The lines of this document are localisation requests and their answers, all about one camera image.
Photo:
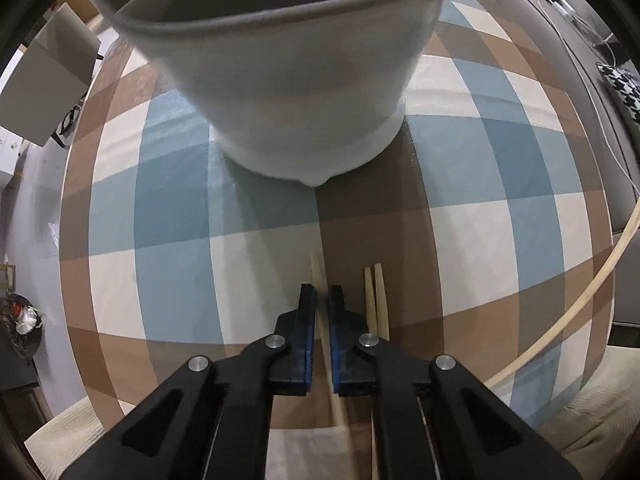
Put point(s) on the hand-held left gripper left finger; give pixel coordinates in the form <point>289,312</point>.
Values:
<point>305,340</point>

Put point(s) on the cream textured cloth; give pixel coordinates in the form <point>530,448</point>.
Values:
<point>65,430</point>

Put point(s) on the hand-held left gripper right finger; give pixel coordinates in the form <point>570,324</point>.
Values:
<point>339,345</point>

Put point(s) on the grey nightstand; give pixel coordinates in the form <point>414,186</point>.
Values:
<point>45,85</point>

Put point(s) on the wooden chopstick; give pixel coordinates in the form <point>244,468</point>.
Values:
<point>316,270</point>
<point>590,290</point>
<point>381,300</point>

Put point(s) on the houndstooth pillow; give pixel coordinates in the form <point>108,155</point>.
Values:
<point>625,90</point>

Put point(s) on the checked tablecloth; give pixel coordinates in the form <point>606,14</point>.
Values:
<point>175,270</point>

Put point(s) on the dark waste bin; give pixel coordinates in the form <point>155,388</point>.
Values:
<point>20,340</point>

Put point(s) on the white dresser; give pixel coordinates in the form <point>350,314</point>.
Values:
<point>7,152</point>

